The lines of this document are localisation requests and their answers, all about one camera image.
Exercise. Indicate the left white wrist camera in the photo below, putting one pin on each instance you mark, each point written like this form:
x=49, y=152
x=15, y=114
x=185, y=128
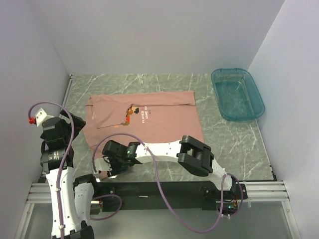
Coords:
x=40, y=117

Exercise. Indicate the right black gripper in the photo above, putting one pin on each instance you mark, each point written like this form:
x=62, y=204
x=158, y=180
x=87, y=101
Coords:
x=115, y=171

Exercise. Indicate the black base beam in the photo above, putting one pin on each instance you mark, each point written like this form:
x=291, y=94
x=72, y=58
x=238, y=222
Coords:
x=146, y=195

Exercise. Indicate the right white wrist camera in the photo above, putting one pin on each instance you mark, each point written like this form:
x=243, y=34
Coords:
x=103, y=168

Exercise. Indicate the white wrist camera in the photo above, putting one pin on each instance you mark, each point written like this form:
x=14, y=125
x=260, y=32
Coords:
x=40, y=117
x=103, y=168

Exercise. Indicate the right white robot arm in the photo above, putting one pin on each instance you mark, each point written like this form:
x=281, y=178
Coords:
x=193, y=155

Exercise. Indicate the teal plastic basin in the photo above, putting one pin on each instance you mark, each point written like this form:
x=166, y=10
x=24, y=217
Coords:
x=237, y=95

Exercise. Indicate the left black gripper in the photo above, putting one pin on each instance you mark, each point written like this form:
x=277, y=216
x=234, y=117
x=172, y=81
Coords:
x=79, y=124

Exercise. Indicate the aluminium frame rail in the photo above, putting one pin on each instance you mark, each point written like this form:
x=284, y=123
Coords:
x=266, y=191

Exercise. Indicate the pink printed t shirt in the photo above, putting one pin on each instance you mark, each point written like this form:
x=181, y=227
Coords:
x=152, y=117

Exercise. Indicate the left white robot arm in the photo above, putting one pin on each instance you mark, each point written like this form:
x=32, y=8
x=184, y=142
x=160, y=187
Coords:
x=70, y=197

